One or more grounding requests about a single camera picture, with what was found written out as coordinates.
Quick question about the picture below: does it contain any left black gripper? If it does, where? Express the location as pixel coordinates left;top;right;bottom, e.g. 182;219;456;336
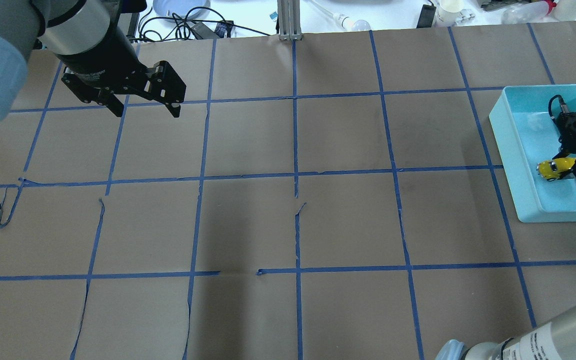
57;22;187;119

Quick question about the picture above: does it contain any yellow beetle toy car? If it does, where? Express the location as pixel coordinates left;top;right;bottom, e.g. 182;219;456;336
536;157;576;182

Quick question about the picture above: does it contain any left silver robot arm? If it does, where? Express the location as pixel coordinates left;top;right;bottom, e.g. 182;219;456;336
0;0;186;121

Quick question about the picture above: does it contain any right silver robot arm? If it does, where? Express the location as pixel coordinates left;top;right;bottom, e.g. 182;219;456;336
437;104;576;360

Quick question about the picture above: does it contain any light blue plastic bin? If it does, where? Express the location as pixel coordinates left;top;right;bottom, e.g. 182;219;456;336
489;84;576;223

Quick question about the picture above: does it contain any blue plate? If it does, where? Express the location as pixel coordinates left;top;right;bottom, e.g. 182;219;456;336
151;0;211;18

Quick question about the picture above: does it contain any black power adapter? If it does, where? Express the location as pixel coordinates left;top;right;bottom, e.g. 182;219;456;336
415;4;437;28

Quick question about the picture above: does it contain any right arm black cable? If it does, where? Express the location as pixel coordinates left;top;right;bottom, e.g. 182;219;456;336
547;94;569;121

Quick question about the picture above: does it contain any aluminium frame post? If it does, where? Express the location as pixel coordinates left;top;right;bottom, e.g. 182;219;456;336
276;0;303;41

